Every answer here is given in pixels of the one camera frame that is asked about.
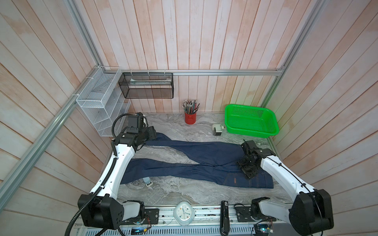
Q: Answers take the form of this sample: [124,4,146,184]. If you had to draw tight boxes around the dark blue denim trousers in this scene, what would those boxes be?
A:
[121,133,274,189]

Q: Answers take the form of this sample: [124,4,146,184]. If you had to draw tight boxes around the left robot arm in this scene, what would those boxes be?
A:
[65,113,157,236]

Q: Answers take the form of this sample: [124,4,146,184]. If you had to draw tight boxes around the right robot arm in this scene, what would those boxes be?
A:
[237,141,334,236]

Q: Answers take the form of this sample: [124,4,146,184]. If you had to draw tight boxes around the green plastic basket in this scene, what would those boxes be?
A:
[224,104,279,138]

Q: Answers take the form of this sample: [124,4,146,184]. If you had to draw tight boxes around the red pencil cup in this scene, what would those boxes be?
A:
[185,113,196,125]

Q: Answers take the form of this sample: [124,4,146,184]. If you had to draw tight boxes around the small white grey box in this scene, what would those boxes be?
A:
[212,124,225,136]

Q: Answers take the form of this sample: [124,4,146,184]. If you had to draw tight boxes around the light blue phone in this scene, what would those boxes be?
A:
[143,177,153,187]

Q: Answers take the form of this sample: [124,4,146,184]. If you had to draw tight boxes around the pencils in cup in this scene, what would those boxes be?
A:
[182,100,200,115]

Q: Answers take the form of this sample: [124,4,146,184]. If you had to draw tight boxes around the black remote control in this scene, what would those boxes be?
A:
[220,201,230,236]

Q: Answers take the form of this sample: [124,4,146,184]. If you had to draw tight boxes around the white analog clock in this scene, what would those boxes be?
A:
[173,202,195,226]

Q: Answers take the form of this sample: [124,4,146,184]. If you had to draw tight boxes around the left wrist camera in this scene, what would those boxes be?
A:
[127,114,146,129]

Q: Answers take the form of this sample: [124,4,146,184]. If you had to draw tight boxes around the black mesh wall basket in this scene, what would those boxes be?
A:
[118,72,174,99]

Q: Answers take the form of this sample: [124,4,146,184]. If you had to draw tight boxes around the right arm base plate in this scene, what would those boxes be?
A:
[234,204,255,223]

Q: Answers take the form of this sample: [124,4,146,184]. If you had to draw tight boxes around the white wire mesh shelf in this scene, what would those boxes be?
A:
[76,66,131,137]

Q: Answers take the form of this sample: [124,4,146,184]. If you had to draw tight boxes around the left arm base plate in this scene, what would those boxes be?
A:
[143,208,159,225]

